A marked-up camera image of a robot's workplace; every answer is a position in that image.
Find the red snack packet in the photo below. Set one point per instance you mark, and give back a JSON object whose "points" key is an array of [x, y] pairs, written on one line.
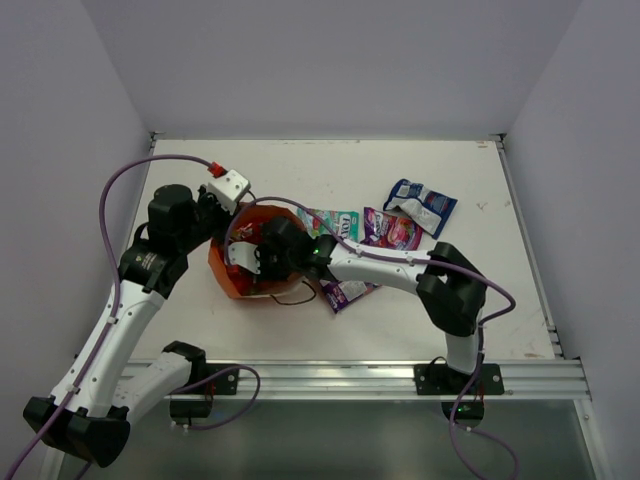
{"points": [[250, 232]]}

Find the purple Fox's candy bag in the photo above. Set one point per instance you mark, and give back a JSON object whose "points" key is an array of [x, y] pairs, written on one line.
{"points": [[388, 231]]}

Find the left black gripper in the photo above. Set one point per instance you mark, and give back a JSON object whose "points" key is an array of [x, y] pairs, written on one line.
{"points": [[220, 214]]}

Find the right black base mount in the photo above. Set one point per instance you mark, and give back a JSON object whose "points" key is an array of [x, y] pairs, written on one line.
{"points": [[436, 378]]}

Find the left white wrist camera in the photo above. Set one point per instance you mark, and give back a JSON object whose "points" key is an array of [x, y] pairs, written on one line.
{"points": [[227, 186]]}

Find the aluminium table rail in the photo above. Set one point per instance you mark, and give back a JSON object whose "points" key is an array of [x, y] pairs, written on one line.
{"points": [[394, 380]]}

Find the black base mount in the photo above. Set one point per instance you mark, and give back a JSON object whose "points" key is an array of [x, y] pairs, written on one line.
{"points": [[196, 404], [436, 378]]}

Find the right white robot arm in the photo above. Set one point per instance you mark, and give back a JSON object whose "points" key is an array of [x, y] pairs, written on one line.
{"points": [[451, 290]]}

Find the purple white snack packet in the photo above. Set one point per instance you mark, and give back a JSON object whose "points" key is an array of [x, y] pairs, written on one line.
{"points": [[340, 295]]}

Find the orange paper bag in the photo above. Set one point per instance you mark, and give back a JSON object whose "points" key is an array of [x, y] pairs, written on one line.
{"points": [[240, 284]]}

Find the blue white snack packet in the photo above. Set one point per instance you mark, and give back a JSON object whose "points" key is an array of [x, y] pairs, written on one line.
{"points": [[429, 209]]}

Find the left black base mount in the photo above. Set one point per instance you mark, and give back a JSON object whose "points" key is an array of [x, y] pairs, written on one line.
{"points": [[196, 404]]}

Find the green wafer packet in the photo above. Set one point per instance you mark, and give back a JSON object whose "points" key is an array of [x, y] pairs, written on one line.
{"points": [[344, 223]]}

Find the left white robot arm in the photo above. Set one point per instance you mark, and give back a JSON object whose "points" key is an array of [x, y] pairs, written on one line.
{"points": [[89, 414]]}

